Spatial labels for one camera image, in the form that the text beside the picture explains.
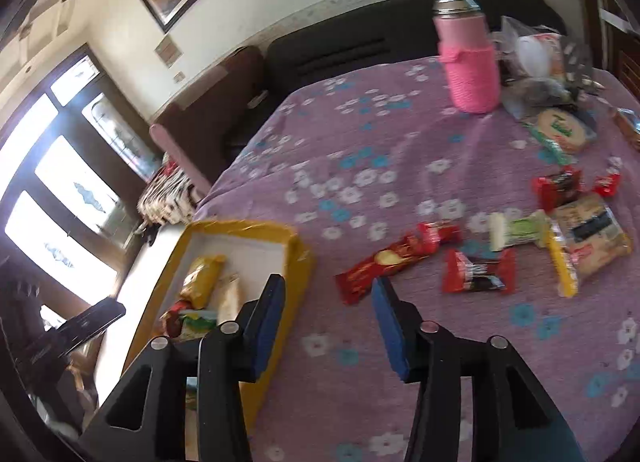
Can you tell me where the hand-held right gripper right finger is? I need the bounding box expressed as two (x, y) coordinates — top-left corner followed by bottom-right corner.
(371, 275), (584, 462)

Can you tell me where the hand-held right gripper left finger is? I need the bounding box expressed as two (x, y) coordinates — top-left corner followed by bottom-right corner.
(79, 273), (287, 462)

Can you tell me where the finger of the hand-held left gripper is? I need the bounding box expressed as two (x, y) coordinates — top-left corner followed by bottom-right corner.
(29, 299), (127, 359)

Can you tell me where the white red snack packet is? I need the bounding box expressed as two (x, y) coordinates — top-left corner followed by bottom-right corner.
(216, 273), (247, 326)

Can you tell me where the yellow cardboard box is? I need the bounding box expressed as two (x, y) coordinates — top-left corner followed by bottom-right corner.
(121, 219), (315, 435)

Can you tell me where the green peas packet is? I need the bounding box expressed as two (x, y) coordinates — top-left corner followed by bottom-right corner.
(175, 309), (219, 340)

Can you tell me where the small yellow cracker packet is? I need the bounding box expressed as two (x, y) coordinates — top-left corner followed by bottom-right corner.
(179, 255), (227, 309)

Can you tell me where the dark red snack packet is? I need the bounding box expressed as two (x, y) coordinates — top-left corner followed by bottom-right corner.
(161, 301), (185, 339)

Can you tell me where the long red biscuit packet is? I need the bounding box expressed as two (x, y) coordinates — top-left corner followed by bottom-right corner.
(334, 221), (462, 306)

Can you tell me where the red black candy packet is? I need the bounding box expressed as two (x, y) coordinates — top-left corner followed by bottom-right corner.
(441, 248), (517, 296)

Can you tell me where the zebra print cushion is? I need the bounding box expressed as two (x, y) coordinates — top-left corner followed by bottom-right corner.
(136, 161), (197, 229)

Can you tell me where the glass panel door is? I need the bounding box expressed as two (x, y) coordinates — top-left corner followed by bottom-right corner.
(0, 43), (162, 325)

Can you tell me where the green white wafer packet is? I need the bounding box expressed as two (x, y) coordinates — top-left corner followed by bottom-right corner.
(489, 210), (552, 253)

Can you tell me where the yellow strip packet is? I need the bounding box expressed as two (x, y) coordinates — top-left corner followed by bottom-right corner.
(546, 231), (580, 299)

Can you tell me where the purple floral tablecloth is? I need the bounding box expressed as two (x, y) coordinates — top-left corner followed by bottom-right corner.
(191, 54), (640, 462)

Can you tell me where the red black snack packet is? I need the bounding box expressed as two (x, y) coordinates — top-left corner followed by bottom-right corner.
(531, 166), (584, 211)

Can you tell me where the clear rice cracker packet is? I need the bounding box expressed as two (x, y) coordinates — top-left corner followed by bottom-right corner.
(549, 192), (633, 279)

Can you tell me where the brown armchair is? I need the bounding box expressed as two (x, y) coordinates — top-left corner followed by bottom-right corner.
(149, 45), (267, 194)

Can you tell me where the round cracker packet green label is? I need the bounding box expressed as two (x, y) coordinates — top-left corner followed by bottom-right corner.
(524, 108), (599, 166)

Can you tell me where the small red candy packet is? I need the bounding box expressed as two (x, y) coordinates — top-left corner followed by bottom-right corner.
(591, 168), (622, 199)

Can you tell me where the clear plastic bag with cup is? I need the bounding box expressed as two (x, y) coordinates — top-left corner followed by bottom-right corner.
(502, 78), (568, 119)

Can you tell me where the black sofa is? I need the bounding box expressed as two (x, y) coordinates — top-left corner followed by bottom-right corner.
(221, 0), (569, 164)

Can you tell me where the pink thermos bottle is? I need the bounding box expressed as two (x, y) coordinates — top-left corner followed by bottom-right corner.
(429, 0), (502, 115)

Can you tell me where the brown candy packet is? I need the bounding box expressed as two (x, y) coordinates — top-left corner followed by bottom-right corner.
(611, 107), (640, 151)

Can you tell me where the brown wooden cabinet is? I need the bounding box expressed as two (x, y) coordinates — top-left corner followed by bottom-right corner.
(569, 0), (640, 93)

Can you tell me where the small wall plaque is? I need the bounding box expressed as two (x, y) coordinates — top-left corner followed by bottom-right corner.
(154, 38), (180, 69)

